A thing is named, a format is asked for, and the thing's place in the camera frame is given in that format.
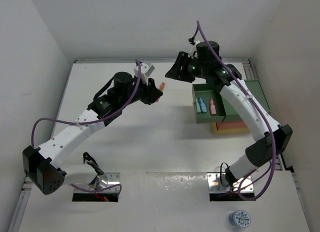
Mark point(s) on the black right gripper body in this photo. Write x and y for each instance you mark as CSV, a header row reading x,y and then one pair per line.
x,y
190,68

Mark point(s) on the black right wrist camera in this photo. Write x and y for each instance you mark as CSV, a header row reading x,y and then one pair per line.
x,y
204,53

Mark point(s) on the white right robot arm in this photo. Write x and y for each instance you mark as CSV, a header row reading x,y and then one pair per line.
x,y
270,137

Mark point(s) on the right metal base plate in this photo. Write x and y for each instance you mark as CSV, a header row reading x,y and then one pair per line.
x,y
216,187

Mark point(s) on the metal base plate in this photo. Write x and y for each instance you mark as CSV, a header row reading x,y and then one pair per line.
x,y
107,183
216,187

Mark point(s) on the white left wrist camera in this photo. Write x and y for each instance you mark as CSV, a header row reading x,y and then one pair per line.
x,y
146,70

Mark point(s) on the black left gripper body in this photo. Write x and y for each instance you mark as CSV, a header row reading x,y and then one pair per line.
x,y
143,92

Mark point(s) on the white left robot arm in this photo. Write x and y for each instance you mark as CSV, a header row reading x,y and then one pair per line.
x,y
44,164

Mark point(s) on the orange highlighter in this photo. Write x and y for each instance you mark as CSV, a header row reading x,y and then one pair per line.
x,y
161,89

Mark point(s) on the blue patterned tape roll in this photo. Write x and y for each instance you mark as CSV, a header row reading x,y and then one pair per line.
x,y
240,219

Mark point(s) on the pink highlighter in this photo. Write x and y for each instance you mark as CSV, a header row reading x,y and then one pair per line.
x,y
212,107

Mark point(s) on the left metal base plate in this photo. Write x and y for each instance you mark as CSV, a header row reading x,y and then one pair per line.
x,y
107,183

